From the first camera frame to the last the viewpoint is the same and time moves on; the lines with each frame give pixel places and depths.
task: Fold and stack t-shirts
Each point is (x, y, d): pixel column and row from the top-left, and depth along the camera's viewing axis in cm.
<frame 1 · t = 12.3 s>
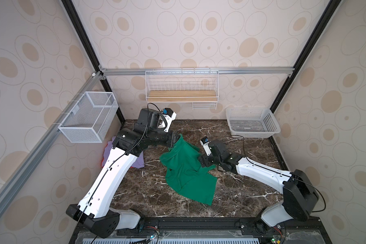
left hand: (182, 136, 64), fingers closed
right hand: (202, 156, 86), fingers open
green t-shirt: (186, 174, 93), on the table
white plastic laundry basket: (251, 122, 123), on the table

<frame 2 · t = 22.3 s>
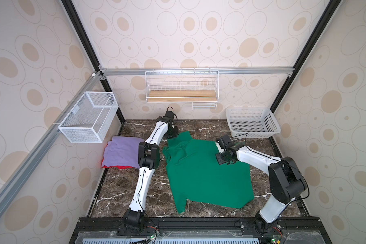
left hand: (178, 132, 109), fingers closed
right hand: (219, 158, 94), fingers closed
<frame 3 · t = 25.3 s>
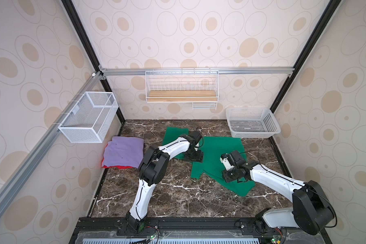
left hand: (200, 159, 95), fingers open
right hand: (223, 177, 87), fingers open
green t-shirt: (213, 148, 110), on the table
the other named things where they were.

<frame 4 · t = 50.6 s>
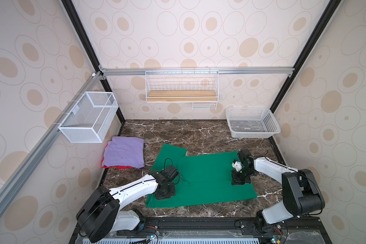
left hand: (174, 194, 82), fingers closed
right hand: (232, 183, 88), fingers closed
green t-shirt: (205, 179, 96), on the table
the other named things where they were.

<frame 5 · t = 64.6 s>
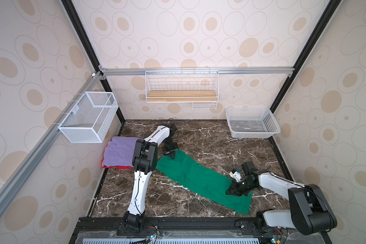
left hand: (178, 153, 99), fingers closed
right hand: (227, 194, 84), fingers closed
green t-shirt: (206, 182, 91), on the table
the other named things where they were.

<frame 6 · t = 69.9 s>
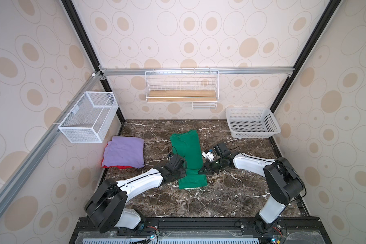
left hand: (187, 171, 86), fingers open
right hand: (198, 174, 85), fingers closed
green t-shirt: (186, 145, 106), point 2 cm above the table
the other named things where they were.

